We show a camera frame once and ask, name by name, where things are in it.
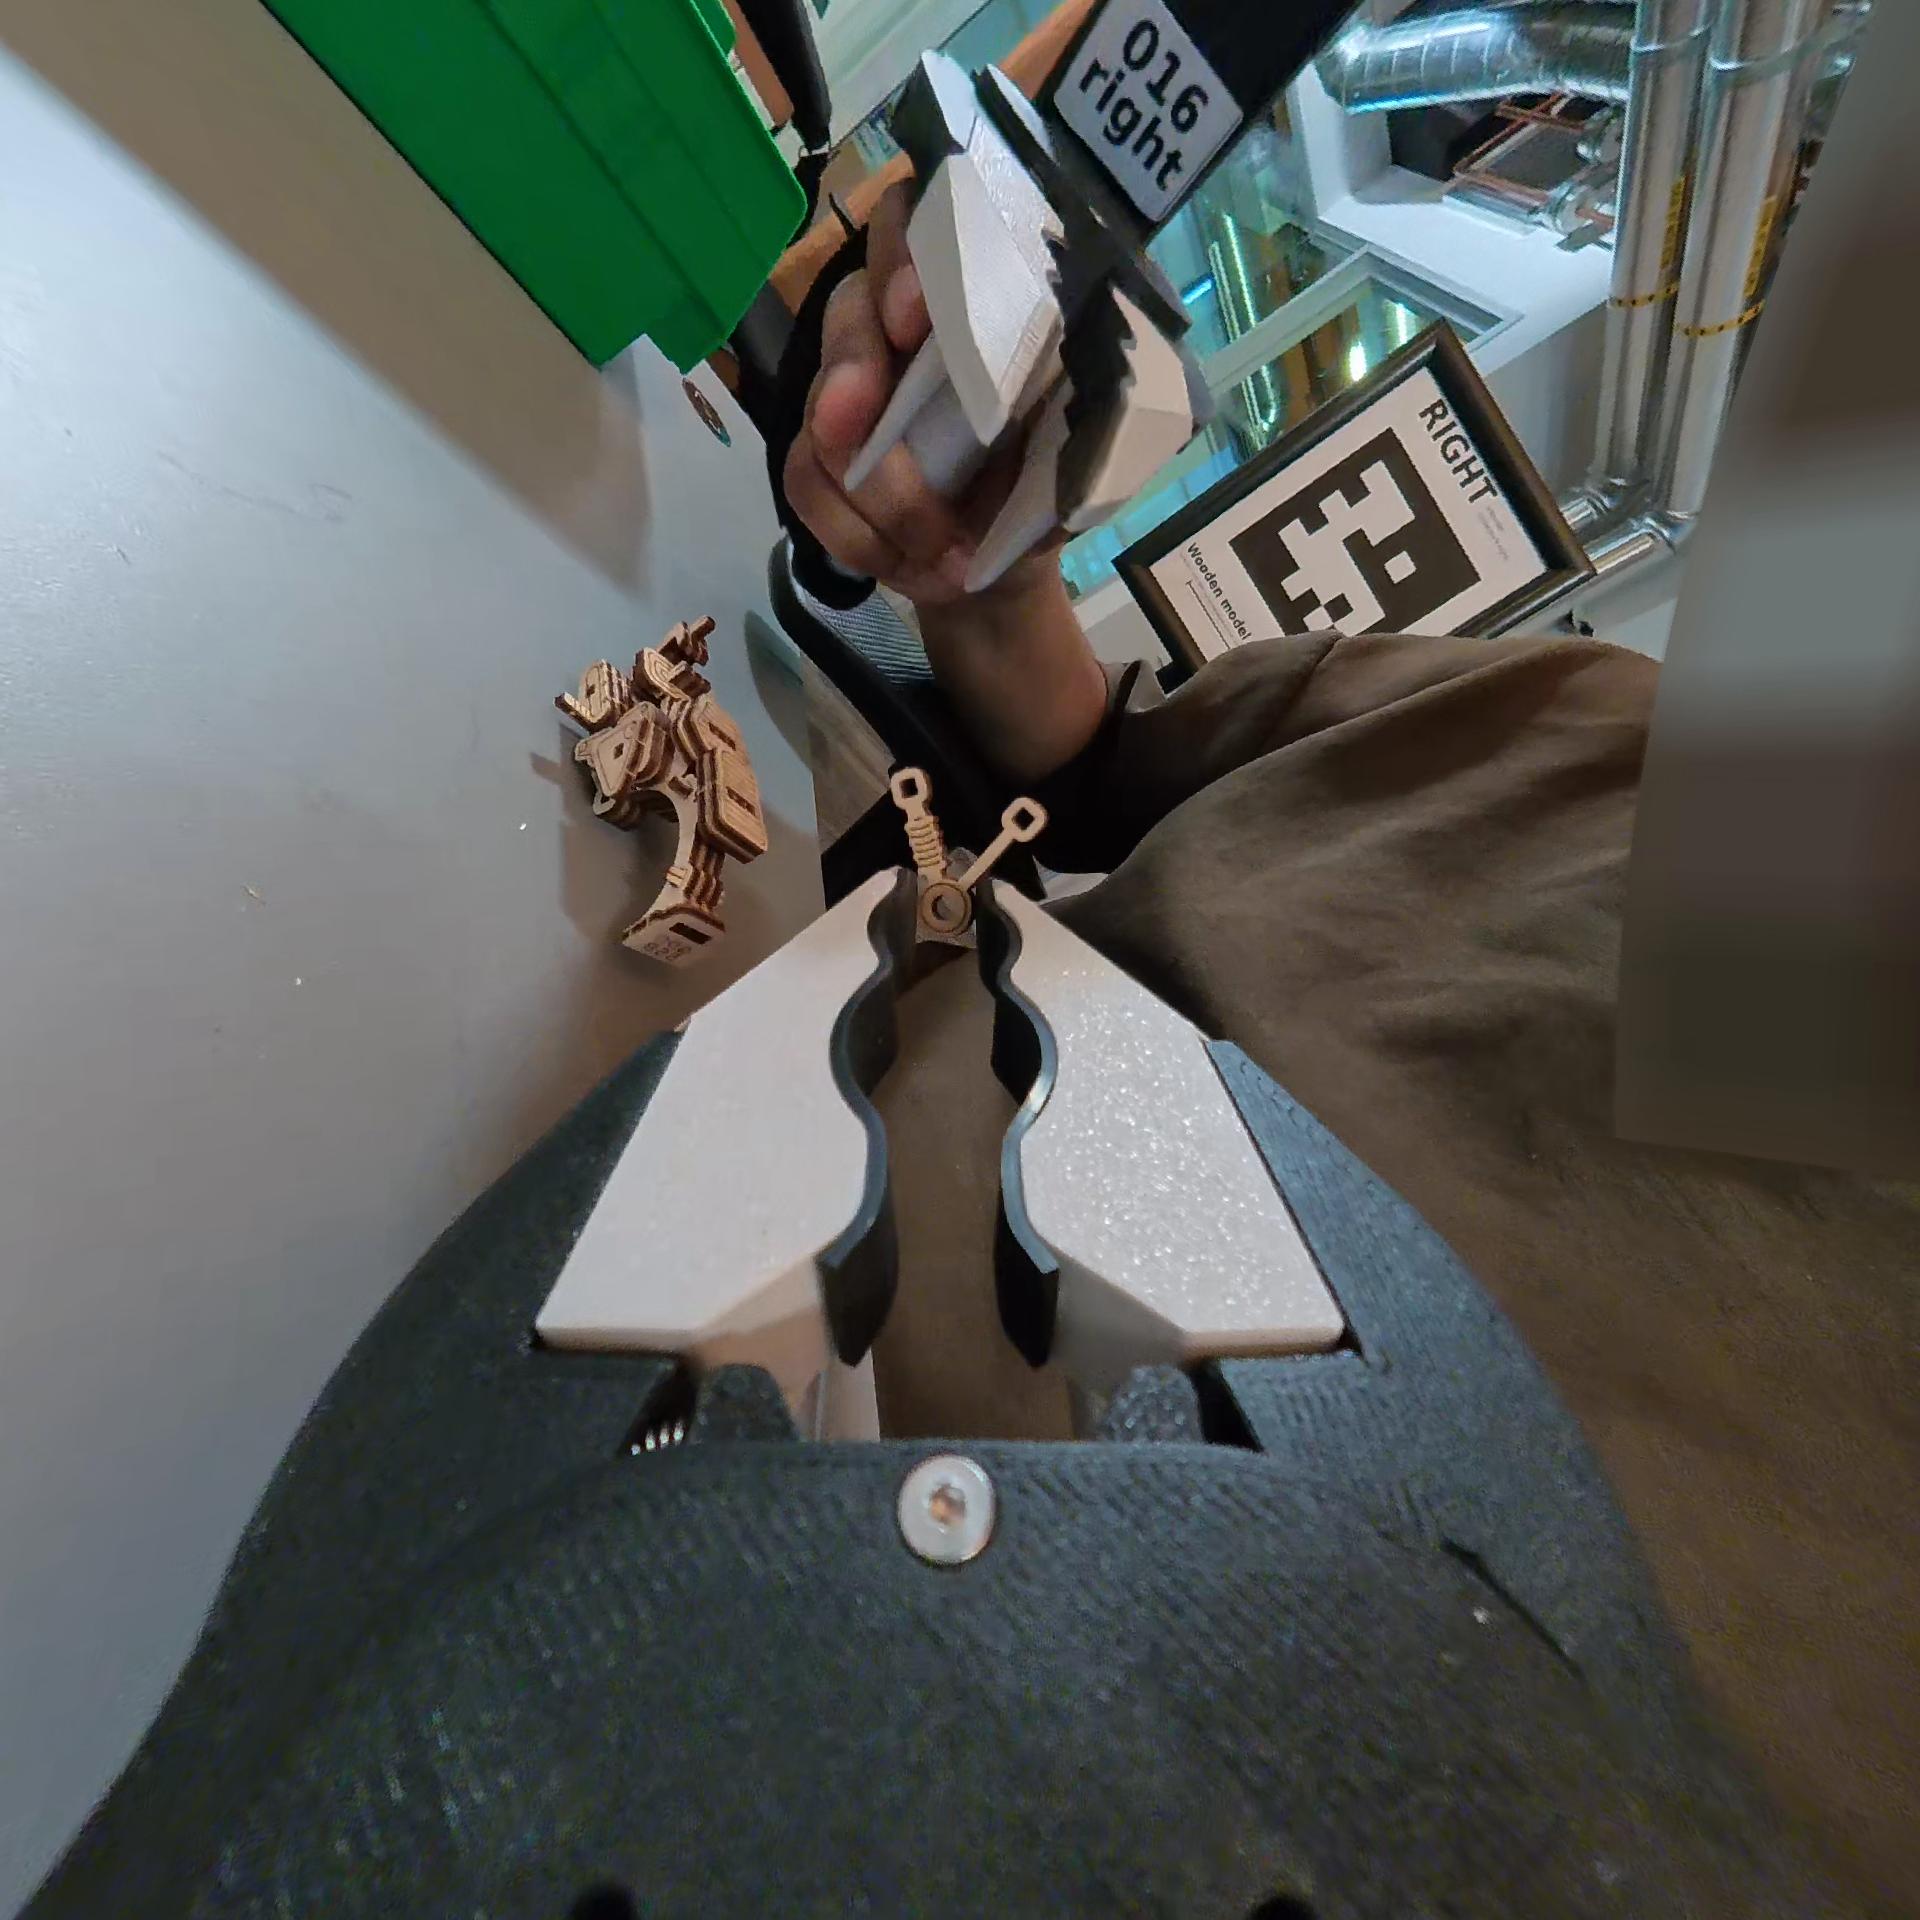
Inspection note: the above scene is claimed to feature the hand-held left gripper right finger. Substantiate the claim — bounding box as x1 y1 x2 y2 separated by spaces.
977 880 1347 1408

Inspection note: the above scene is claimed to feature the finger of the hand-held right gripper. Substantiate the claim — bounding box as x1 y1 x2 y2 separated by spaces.
957 289 1215 594
838 109 1105 497

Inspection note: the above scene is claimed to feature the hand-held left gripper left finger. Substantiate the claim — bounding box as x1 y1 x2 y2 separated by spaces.
533 865 917 1419

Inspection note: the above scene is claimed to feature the small wooden lever piece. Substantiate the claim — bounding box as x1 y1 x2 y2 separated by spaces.
888 769 1047 953

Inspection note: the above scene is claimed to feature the wooden robot model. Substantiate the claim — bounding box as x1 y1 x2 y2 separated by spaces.
556 617 769 969

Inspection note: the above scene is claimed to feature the person's right forearm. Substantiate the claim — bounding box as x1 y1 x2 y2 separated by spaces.
907 583 1116 806

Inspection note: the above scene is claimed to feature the person's right hand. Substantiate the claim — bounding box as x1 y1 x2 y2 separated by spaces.
779 189 1080 607

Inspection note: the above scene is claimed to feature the framed black white marker sign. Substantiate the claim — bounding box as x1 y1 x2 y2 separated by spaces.
1112 318 1600 682

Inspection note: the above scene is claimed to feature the copper pipe fitting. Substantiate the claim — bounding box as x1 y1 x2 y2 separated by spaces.
1446 90 1631 253

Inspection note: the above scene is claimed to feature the green plastic box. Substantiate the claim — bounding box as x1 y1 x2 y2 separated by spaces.
263 0 811 378

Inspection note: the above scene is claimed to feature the silver vertical pipe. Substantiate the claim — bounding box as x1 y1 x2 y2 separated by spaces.
1559 0 1727 559
1663 0 1869 528

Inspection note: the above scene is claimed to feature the silver flexible duct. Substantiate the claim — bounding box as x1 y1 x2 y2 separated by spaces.
1319 0 1643 117

